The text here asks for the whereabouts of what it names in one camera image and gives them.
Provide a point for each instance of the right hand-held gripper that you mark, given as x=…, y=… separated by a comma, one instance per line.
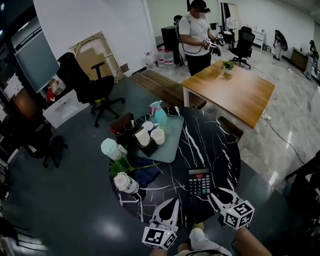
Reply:
x=238, y=212

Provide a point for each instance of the white sink basin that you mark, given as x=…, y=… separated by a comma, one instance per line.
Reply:
x=65, y=108

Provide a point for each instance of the white paper cup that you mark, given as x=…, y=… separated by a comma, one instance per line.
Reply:
x=158, y=136
x=143, y=137
x=147, y=125

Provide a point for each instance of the black office chair with armrests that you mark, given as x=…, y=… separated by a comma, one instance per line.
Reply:
x=85, y=82

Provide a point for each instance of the white drawer cabinet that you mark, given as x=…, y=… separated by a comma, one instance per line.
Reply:
x=258, y=36

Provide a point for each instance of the brown cardboard sheet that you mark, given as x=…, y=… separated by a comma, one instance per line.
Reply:
x=88, y=61

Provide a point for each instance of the dark blue cloth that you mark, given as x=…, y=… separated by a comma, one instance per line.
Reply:
x=147, y=172

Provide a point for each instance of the person's right forearm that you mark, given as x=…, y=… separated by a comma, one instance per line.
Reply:
x=252, y=243

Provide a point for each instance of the black cabinet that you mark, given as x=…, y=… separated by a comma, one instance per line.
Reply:
x=169, y=37

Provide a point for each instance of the green plant stems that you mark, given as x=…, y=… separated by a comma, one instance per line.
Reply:
x=120, y=166

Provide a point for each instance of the wooden frame panel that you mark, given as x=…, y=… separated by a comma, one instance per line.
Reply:
x=110, y=55

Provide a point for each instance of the wooden table white legs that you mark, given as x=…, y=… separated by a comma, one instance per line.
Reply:
x=232, y=92

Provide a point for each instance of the black calculator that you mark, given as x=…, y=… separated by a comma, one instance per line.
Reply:
x=199, y=182

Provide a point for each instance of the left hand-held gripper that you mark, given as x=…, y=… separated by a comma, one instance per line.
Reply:
x=157, y=236

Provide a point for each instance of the black desk organizer box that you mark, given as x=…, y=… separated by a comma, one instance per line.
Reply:
x=125, y=127

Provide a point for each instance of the blue spray bottle pink head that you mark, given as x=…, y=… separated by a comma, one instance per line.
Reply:
x=160, y=116

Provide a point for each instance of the frosted glass panel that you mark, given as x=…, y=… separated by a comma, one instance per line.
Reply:
x=35, y=62

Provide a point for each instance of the white lidded plastic bottle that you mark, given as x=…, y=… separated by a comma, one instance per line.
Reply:
x=111, y=148

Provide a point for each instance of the person's left forearm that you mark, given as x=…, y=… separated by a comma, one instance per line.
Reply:
x=160, y=252

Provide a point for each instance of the low wooden cabinet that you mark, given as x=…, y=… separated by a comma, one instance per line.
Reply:
x=298, y=58

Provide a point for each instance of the black mesh office chair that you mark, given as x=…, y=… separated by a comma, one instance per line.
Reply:
x=243, y=43

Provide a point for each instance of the large clear water bottle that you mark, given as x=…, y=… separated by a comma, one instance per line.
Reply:
x=150, y=61
x=168, y=59
x=160, y=57

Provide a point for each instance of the dark swivel chair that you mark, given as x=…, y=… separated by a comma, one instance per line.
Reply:
x=37, y=142

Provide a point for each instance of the small potted green plant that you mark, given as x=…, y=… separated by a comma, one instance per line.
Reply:
x=228, y=66

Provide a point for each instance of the white flower glass jar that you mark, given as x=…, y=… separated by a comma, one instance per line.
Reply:
x=125, y=182

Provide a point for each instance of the teal rectangular tray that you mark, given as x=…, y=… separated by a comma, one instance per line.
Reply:
x=172, y=140

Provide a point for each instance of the dark wooden slat bench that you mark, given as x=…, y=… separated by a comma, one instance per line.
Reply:
x=162, y=85

